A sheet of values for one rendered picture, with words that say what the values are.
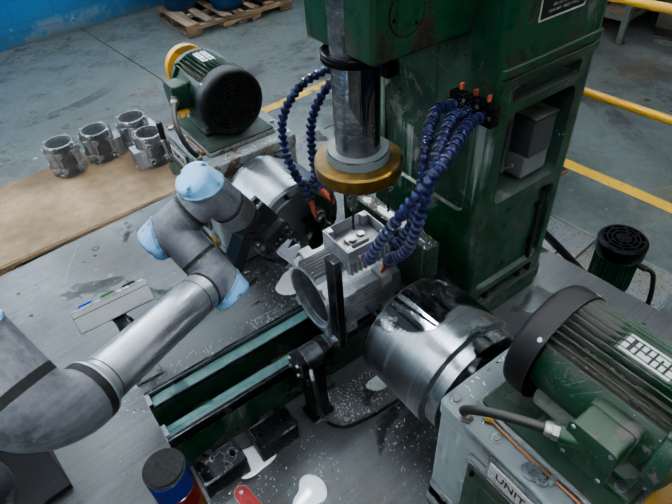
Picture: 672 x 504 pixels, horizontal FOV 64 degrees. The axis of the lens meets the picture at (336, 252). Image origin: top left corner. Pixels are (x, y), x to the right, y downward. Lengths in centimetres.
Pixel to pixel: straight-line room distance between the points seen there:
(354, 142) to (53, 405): 65
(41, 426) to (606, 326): 72
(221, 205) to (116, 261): 88
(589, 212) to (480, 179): 219
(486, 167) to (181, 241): 60
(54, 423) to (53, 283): 111
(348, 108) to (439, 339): 45
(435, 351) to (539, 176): 53
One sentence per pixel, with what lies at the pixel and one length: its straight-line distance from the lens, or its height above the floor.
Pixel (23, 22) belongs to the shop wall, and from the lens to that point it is 655.
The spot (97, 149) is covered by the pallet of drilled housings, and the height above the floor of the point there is 25.
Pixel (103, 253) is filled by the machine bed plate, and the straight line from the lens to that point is 189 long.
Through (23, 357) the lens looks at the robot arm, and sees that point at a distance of 79.
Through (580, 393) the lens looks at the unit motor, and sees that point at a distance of 79.
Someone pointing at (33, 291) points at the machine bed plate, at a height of 80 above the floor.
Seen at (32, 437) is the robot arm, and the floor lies 134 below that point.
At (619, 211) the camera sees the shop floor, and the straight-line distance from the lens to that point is 337.
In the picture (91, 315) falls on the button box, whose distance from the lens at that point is 129.
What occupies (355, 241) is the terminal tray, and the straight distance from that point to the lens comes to 121.
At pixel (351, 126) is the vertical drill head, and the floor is 143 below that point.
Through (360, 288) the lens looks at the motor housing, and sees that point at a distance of 119.
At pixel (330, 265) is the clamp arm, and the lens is 99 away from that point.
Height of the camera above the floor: 193
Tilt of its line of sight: 42 degrees down
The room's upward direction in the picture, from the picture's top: 4 degrees counter-clockwise
